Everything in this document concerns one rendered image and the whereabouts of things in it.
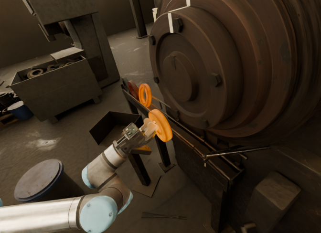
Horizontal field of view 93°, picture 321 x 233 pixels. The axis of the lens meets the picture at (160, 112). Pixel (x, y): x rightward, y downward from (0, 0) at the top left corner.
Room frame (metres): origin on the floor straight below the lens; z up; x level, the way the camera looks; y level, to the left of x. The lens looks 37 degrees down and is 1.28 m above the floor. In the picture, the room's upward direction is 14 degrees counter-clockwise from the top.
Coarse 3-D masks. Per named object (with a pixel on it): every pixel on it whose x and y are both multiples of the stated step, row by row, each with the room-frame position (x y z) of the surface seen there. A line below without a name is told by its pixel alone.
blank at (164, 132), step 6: (150, 114) 0.55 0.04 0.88; (156, 114) 0.51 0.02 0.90; (162, 114) 0.50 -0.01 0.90; (156, 120) 0.50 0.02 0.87; (162, 120) 0.48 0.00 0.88; (162, 126) 0.46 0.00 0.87; (168, 126) 0.46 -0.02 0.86; (162, 132) 0.47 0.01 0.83; (168, 132) 0.45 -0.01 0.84; (162, 138) 0.48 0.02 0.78; (168, 138) 0.45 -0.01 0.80
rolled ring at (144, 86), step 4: (144, 84) 1.07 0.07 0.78; (140, 88) 1.11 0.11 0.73; (144, 88) 1.05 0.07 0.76; (148, 88) 1.02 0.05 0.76; (140, 92) 1.11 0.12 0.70; (148, 92) 1.00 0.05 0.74; (140, 96) 1.10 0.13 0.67; (148, 96) 0.98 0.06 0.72; (140, 100) 1.08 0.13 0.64; (144, 100) 1.08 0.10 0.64; (148, 100) 0.97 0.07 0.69; (144, 104) 1.01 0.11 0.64; (148, 104) 0.98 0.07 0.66
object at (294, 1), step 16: (160, 0) 0.52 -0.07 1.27; (288, 0) 0.23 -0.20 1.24; (304, 0) 0.21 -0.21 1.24; (320, 0) 0.20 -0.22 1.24; (304, 16) 0.21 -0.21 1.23; (320, 16) 0.19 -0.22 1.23; (304, 32) 0.20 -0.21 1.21; (320, 32) 0.18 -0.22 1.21; (304, 48) 0.19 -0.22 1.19; (320, 48) 0.18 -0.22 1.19; (304, 64) 0.19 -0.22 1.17; (320, 64) 0.17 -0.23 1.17; (304, 80) 0.18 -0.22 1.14; (320, 80) 0.17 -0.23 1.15; (304, 96) 0.17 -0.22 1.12; (320, 96) 0.16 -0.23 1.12; (288, 112) 0.19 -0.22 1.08; (304, 112) 0.17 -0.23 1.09; (272, 128) 0.20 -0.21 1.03; (288, 128) 0.18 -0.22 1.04; (240, 144) 0.25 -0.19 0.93; (256, 144) 0.22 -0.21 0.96
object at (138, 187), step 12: (108, 120) 0.88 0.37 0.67; (120, 120) 0.88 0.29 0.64; (132, 120) 0.82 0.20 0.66; (96, 132) 0.77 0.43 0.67; (108, 132) 0.84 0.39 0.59; (120, 132) 0.81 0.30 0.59; (108, 144) 0.72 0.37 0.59; (132, 156) 0.71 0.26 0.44; (144, 168) 0.75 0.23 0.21; (144, 180) 0.71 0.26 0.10; (156, 180) 0.74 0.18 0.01; (144, 192) 0.66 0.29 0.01
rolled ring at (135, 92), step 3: (129, 81) 1.23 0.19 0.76; (132, 81) 1.21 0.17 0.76; (129, 84) 1.22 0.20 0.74; (132, 84) 1.18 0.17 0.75; (135, 84) 1.18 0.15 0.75; (129, 87) 1.27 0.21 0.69; (132, 87) 1.18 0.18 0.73; (135, 87) 1.16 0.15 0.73; (129, 90) 1.29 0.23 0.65; (132, 90) 1.27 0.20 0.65; (135, 90) 1.14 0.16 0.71; (138, 90) 1.15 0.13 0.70; (132, 93) 1.26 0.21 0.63; (135, 93) 1.15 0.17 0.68; (138, 93) 1.14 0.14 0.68; (135, 96) 1.22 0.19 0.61; (138, 96) 1.14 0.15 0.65; (138, 99) 1.15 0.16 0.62
